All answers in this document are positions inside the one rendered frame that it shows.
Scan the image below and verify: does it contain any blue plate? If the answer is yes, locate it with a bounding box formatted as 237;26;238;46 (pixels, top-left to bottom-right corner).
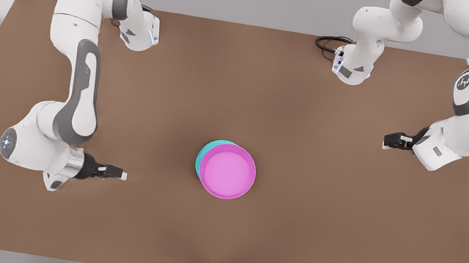
192;136;238;186

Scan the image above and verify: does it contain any pink plate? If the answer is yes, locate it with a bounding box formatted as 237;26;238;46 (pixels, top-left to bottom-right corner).
195;140;260;204

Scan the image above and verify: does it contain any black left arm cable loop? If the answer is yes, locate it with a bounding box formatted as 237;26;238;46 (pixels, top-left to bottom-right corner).
312;32;355;65

